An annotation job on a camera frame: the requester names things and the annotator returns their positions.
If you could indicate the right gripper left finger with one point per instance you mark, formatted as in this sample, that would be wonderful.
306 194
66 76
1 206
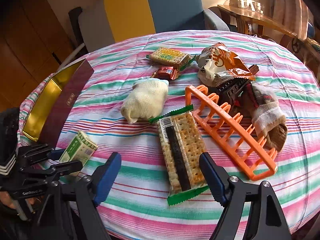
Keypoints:
104 177

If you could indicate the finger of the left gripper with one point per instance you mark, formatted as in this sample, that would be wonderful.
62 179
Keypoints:
56 154
67 168

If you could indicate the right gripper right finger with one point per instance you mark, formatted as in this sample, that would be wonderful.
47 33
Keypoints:
216 178

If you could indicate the green white small carton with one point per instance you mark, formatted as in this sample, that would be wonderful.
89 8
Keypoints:
80 148

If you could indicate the orange plastic rack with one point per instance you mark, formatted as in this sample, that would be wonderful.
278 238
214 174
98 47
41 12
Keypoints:
246 152

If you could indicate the cracker pack barcode side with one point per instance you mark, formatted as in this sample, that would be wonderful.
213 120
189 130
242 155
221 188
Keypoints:
182 145

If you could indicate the brown white striped sock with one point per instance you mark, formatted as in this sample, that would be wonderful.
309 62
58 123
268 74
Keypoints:
268 118

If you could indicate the black toy brick block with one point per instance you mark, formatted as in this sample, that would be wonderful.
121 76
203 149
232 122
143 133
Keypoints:
229 84

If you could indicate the cream knitted sock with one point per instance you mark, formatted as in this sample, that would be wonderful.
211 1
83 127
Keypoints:
146 100

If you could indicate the orange chip bag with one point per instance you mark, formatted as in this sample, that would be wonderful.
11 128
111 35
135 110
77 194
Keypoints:
219 65

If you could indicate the small red snack packet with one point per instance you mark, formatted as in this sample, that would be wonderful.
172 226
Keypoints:
166 73

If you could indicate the green yellow cracker pack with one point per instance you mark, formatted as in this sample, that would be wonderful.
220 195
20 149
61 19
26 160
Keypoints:
171 58

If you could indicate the left hand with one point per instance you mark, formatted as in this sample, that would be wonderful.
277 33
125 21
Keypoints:
6 199

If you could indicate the maroon gold gift box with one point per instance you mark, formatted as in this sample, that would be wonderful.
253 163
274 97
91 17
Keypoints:
46 119

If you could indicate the black striped sleeve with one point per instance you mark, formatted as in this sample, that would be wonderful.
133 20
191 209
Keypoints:
9 129

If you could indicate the striped tablecloth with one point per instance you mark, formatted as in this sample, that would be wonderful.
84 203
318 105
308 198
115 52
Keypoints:
136 206

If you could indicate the wooden cabinet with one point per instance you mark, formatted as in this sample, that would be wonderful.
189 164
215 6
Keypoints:
33 45

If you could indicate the wooden side table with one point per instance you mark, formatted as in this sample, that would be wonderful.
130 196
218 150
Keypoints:
254 23

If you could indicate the grey yellow blue chair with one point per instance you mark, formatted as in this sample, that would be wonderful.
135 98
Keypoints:
110 21

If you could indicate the glass cups on tray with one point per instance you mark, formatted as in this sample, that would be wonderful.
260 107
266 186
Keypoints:
251 5

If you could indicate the beige curtain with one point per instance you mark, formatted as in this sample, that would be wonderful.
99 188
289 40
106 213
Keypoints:
292 14

